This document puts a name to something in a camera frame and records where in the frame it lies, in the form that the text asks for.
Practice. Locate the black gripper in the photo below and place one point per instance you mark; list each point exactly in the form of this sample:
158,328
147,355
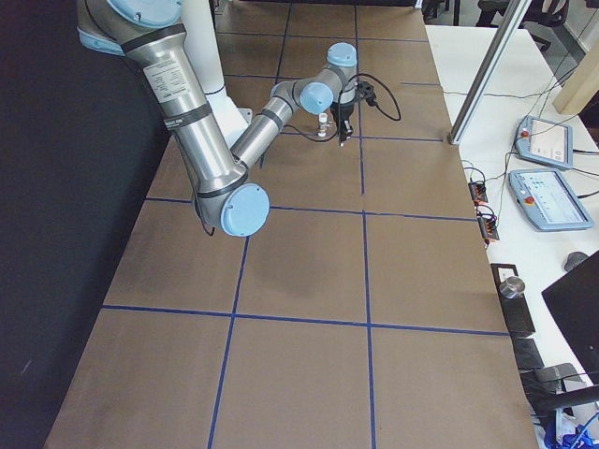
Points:
343,112

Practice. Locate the white PPR valve fitting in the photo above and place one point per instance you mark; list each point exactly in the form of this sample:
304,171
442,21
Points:
324,124

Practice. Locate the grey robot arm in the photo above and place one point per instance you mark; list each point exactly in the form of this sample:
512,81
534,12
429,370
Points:
174,45

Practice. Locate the orange black connector block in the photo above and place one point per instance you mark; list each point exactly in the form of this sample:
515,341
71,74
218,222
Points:
478,192

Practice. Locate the white mounting column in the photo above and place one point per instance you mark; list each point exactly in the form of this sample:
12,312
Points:
201,48

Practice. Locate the brown paper table cover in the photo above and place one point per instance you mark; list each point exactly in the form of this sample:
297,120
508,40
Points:
362,315

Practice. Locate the far teach pendant tablet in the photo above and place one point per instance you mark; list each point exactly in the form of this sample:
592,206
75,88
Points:
545,142

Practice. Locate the teach pendant tablet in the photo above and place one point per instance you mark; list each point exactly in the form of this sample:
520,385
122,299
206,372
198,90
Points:
547,200
545,142

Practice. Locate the near teach pendant tablet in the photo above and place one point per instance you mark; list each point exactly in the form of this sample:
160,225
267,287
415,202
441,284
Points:
547,200

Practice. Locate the silver metal cylinder weight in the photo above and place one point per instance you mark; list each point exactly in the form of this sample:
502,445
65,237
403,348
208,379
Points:
511,287

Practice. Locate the black computer mouse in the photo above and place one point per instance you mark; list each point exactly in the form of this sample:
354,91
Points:
573,260

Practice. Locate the black monitor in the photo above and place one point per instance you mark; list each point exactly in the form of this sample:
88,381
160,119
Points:
573,303

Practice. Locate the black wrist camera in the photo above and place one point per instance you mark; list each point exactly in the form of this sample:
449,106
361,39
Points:
366,93

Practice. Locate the aluminium frame post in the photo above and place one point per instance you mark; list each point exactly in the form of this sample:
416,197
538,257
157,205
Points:
513,16

